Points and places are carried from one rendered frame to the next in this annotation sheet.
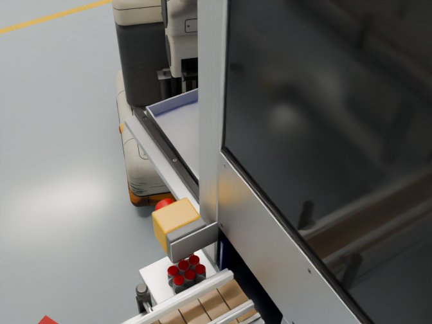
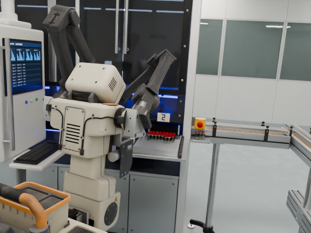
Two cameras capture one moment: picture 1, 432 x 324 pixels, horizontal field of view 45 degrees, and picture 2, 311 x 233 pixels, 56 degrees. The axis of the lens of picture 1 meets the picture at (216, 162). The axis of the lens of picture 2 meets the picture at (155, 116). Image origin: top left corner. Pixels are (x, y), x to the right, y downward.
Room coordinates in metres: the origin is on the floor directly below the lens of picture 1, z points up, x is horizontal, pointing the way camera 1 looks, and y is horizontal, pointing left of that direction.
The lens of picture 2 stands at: (2.24, 1.06, 1.44)
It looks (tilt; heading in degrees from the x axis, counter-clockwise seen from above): 12 degrees down; 219
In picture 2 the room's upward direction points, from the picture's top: 3 degrees clockwise
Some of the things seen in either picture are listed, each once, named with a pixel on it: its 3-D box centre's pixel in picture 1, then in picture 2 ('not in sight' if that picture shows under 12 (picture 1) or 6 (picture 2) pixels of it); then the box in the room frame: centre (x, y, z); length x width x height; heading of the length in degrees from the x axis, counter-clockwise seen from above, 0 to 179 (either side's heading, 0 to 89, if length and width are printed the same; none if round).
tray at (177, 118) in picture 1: (227, 137); (158, 143); (0.85, -0.03, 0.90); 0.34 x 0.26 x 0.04; 31
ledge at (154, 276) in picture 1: (184, 285); (200, 138); (0.48, 0.05, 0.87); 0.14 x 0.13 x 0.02; 32
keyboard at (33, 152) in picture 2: not in sight; (42, 150); (1.33, -0.56, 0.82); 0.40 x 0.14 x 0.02; 32
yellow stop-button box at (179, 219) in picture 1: (179, 228); (200, 123); (0.53, 0.06, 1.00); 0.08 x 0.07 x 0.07; 32
